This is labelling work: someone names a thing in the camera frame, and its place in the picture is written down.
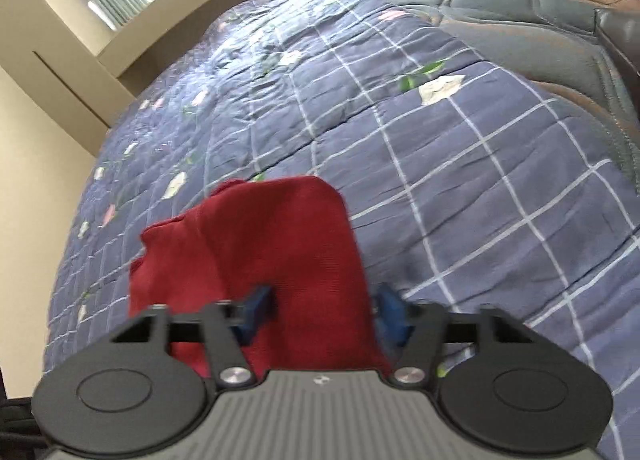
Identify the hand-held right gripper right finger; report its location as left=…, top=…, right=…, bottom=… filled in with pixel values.
left=373, top=284, right=537, bottom=387

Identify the blue plaid floral blanket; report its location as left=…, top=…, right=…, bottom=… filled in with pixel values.
left=42, top=0, right=640, bottom=460

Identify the red knit garment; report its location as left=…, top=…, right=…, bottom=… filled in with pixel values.
left=127, top=176, right=397, bottom=379

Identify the dark quilted mattress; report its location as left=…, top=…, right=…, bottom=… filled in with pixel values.
left=332, top=0, right=640, bottom=181

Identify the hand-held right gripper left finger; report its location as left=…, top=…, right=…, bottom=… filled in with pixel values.
left=108, top=285, right=274, bottom=387

